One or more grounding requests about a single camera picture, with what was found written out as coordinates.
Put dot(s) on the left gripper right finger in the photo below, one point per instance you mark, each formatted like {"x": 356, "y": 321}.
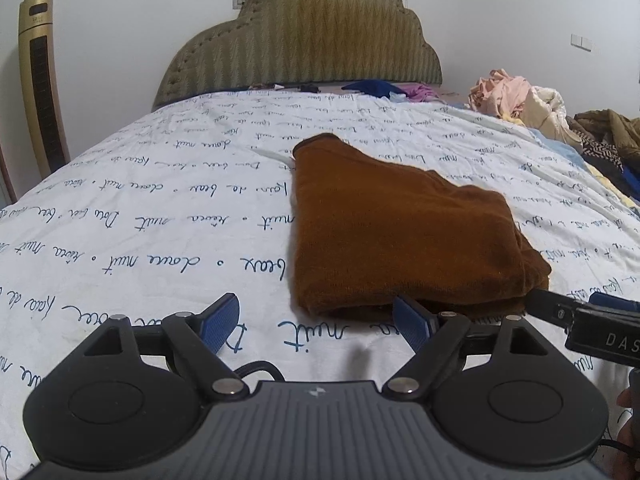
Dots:
{"x": 441, "y": 343}

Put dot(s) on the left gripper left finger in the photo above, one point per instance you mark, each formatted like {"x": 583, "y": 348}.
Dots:
{"x": 176, "y": 356}

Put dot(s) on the brown knit garment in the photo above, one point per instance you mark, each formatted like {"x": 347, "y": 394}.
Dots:
{"x": 367, "y": 231}

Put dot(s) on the dark clothes pile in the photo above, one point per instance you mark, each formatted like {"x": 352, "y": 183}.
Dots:
{"x": 610, "y": 142}

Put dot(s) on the cream clothes pile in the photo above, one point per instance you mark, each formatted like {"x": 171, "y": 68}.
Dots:
{"x": 544, "y": 110}

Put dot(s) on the pink clothes pile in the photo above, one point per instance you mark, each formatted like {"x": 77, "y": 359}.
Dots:
{"x": 500, "y": 95}

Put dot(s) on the white script-print bedsheet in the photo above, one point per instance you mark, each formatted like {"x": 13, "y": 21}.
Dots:
{"x": 197, "y": 199}

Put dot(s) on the purple garment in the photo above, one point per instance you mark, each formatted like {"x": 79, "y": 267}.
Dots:
{"x": 417, "y": 92}

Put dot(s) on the blue garment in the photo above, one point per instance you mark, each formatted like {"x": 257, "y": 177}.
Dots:
{"x": 375, "y": 87}

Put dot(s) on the gold tower fan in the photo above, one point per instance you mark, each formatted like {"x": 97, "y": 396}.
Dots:
{"x": 39, "y": 88}

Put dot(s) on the olive padded headboard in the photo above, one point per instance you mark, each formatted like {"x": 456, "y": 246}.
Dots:
{"x": 302, "y": 42}

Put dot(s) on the white wall switch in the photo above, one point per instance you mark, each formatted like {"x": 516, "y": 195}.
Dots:
{"x": 580, "y": 42}

